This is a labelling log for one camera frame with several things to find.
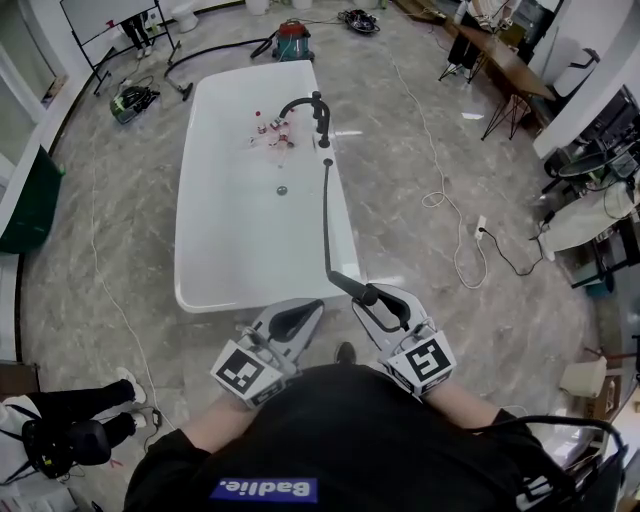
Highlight black adapter with cable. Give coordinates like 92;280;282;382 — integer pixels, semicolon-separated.
142;407;164;454

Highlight white bin with black handle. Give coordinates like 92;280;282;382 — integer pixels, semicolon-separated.
553;47;601;99

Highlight black vacuum hose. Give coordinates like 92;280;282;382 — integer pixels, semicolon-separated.
163;30;281;102

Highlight black curved faucet spout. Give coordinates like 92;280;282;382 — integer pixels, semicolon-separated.
278;97;332;150

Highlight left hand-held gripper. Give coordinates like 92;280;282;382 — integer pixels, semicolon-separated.
209;298;326;409

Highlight white wheeled machine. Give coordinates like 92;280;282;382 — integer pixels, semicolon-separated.
537;179;640;261

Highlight long white cable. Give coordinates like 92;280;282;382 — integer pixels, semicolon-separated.
88;129;176;431
382;42;489;291

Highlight black shower hose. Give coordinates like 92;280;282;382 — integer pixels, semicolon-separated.
322;157;336;275

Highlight black equipment rack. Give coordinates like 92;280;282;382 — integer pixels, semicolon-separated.
542;84;640;196

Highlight person's left forearm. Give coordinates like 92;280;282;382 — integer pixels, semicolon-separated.
180;394;259;454

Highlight black wired device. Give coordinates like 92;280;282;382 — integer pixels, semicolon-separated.
337;7;382;37

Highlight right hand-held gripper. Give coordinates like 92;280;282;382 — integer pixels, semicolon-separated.
351;283;457;399

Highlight green tool on floor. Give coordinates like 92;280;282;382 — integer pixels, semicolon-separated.
109;84;161;126

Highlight cream plastic bin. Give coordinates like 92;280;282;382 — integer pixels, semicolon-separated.
558;355;609;400

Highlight thick black cable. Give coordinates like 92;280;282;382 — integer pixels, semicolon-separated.
467;414;629;451

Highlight whiteboard on black stand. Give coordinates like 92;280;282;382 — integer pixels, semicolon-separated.
59;0;182;97

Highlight brown wooden boards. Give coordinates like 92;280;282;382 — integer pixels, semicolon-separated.
392;0;451;26

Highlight wooden table with metal legs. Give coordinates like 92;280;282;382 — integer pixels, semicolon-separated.
437;22;557;142

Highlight person's right forearm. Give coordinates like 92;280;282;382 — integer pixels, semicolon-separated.
424;382;501;431

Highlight pile of red-capped bottles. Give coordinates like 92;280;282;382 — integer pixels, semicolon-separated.
247;108;297;170

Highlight person's black shirt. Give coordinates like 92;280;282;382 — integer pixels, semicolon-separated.
122;363;626;512

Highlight thin black power cable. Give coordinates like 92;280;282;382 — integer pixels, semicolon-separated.
479;209;559;278

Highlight red and green vacuum cleaner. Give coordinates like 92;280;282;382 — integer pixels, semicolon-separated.
271;18;317;64

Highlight white bathtub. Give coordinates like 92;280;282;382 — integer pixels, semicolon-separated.
173;59;362;315

